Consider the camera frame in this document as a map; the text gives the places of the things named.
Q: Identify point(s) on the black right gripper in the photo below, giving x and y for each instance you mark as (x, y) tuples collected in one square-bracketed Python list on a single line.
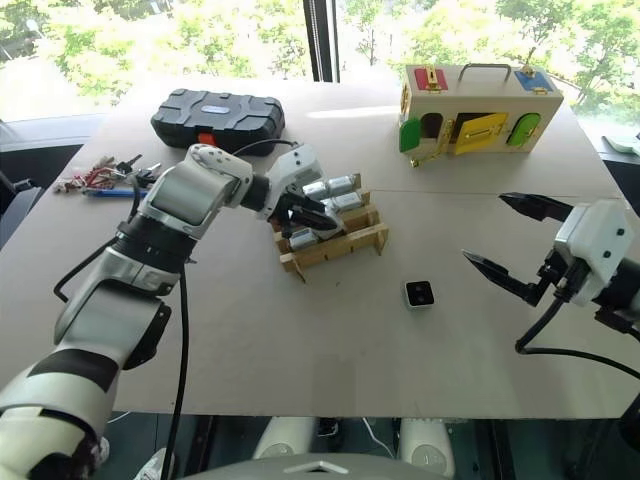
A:
[(565, 280)]

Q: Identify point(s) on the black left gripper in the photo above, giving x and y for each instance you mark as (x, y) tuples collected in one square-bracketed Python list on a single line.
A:
[(282, 210)]

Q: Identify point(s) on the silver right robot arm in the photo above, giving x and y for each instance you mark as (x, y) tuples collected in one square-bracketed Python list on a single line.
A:
[(625, 300)]

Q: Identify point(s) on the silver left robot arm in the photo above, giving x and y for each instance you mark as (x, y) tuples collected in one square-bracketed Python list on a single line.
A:
[(175, 200)]

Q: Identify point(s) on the small wooden pallet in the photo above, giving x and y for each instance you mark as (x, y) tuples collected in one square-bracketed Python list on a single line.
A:
[(350, 240)]

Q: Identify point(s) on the small black square device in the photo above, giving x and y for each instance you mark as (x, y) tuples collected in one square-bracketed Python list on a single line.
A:
[(419, 295)]

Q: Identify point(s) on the black plastic tool case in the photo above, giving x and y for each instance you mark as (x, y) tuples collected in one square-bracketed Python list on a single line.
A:
[(217, 117)]

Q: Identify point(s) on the pale green flat object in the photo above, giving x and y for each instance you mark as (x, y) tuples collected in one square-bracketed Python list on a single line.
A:
[(622, 144)]

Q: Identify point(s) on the wooden lock box with doors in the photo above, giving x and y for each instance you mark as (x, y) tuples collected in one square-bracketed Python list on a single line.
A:
[(480, 95)]

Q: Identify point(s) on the silver key bunch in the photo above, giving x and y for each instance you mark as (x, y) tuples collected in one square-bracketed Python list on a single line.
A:
[(140, 167)]

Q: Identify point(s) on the blue pen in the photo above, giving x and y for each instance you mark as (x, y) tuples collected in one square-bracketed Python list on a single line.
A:
[(115, 192)]

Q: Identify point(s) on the black shoe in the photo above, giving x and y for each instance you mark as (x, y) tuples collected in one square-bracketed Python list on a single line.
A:
[(329, 428)]

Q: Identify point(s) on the red key bunch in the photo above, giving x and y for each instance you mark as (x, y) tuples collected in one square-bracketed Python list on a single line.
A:
[(97, 176)]

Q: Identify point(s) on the white rounded robot leg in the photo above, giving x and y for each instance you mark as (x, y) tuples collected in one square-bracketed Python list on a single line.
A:
[(285, 440), (427, 445)]

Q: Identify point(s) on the grey robot torso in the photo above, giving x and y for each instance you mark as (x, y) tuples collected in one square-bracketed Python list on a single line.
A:
[(325, 467)]

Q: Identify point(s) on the small silver camera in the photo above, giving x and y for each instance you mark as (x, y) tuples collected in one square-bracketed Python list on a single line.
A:
[(316, 189), (347, 202), (302, 241), (344, 184)]

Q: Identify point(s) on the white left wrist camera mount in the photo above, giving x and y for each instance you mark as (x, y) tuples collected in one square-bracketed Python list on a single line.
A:
[(295, 165)]

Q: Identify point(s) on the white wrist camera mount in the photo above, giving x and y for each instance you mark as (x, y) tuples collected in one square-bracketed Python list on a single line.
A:
[(295, 165), (600, 245)]

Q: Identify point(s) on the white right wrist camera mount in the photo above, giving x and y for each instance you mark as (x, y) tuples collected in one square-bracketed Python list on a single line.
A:
[(600, 245)]

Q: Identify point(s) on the black window frame post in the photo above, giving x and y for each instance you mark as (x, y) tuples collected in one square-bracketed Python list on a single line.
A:
[(322, 40)]

